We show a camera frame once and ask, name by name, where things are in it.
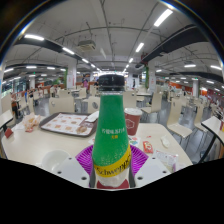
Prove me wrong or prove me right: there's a group of beige chairs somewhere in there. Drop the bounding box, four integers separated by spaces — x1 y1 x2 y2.
1 84 214 141

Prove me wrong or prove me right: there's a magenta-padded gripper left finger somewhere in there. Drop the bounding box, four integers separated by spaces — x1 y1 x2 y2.
54 143 96 188

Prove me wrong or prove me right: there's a green drink bottle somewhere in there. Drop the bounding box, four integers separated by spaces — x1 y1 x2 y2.
89 73 133 190

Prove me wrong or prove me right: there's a group of ceiling lights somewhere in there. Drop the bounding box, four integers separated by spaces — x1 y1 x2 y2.
3 8 224 84

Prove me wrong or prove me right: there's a red sauce packet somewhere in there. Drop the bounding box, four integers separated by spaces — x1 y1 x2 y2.
142 140 154 154

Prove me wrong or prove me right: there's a colourful printed leaflet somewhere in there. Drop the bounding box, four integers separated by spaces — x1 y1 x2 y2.
88 134 143 148

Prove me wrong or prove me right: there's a white crumpled napkin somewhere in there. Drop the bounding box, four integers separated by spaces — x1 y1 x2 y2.
84 110 100 123

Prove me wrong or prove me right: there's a person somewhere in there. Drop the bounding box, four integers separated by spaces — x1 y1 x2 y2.
11 94 21 119

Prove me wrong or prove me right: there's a clear plastic bag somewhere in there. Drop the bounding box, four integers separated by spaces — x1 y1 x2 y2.
153 149 179 173

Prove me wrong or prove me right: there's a ceiling air conditioner unit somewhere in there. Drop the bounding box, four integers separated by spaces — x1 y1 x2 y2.
77 39 97 52

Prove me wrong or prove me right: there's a small white packet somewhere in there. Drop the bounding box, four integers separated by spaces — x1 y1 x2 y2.
160 135 171 148

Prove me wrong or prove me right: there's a food wrapper with fries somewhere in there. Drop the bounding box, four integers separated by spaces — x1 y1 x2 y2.
21 112 43 133

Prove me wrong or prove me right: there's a dark food tray, paper liner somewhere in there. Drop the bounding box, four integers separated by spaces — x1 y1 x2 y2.
38 112 100 138

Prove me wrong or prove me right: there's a white side table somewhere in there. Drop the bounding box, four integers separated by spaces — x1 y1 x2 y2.
200 115 224 164
0 109 14 131

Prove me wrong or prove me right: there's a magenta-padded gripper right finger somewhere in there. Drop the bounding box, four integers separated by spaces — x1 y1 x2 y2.
128 143 170 188

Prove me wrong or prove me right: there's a red paper cup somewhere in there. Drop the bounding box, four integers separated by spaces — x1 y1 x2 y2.
123 107 143 136

